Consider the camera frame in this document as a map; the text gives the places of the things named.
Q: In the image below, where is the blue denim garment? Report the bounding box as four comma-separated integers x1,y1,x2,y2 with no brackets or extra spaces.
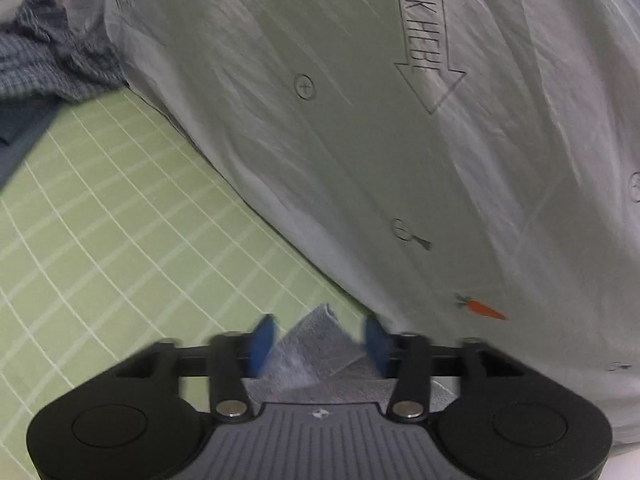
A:
0,100,63,191

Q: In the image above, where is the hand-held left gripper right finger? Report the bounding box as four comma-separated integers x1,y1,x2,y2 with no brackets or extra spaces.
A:
364,314,531,418

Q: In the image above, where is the grey zip hoodie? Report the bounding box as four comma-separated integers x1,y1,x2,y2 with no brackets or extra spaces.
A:
245,302,453,413

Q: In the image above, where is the blue plaid shirt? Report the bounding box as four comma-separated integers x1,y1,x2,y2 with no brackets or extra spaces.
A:
0,0,126,106

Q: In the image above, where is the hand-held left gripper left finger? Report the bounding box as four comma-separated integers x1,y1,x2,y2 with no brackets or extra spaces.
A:
115,314,278,418

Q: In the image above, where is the white carrot printed sheet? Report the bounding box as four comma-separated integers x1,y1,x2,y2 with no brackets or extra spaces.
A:
75,0,640,446

